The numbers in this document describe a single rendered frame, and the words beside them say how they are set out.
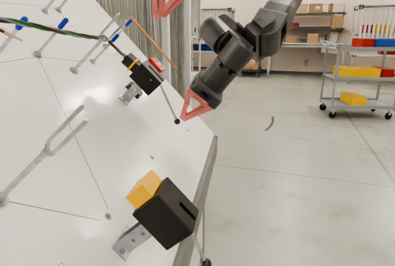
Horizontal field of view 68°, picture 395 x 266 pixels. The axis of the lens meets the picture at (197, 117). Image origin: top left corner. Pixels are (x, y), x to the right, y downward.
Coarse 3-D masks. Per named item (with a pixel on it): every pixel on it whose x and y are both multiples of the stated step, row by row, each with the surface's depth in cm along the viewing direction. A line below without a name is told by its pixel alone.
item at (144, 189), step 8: (144, 176) 37; (152, 176) 36; (136, 184) 36; (144, 184) 34; (152, 184) 35; (136, 192) 34; (144, 192) 33; (152, 192) 34; (128, 200) 34; (136, 200) 34; (144, 200) 34; (136, 208) 34
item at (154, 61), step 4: (148, 60) 84; (152, 60) 84; (156, 60) 87; (152, 64) 84; (156, 64) 84; (160, 64) 87; (156, 68) 84; (160, 68) 85; (164, 68) 87; (160, 72) 85
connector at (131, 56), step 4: (124, 56) 60; (128, 56) 59; (132, 56) 61; (124, 60) 59; (128, 60) 59; (132, 60) 59; (124, 64) 60; (128, 64) 60; (136, 64) 60; (140, 64) 61; (132, 68) 60
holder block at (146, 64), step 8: (144, 64) 59; (136, 72) 60; (144, 72) 59; (152, 72) 60; (136, 80) 60; (144, 80) 60; (152, 80) 60; (160, 80) 61; (144, 88) 61; (152, 88) 61
